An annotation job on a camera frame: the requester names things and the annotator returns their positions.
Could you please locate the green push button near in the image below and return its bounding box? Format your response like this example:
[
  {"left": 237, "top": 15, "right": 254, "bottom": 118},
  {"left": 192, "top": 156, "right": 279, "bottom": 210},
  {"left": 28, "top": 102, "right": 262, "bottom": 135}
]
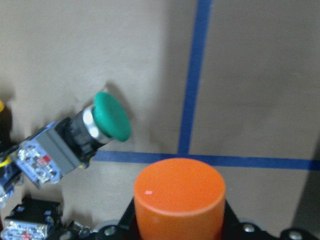
[{"left": 10, "top": 92, "right": 131, "bottom": 189}]

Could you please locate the yellow push button far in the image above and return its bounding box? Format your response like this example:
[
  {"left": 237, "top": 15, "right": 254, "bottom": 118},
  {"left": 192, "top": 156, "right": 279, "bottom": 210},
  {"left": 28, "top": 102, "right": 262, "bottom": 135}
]
[{"left": 0, "top": 100, "right": 13, "bottom": 158}]

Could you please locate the push button switch block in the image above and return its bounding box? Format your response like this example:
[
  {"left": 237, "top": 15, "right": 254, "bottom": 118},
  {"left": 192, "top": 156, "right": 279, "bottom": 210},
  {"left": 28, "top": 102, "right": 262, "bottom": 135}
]
[{"left": 0, "top": 196, "right": 63, "bottom": 240}]

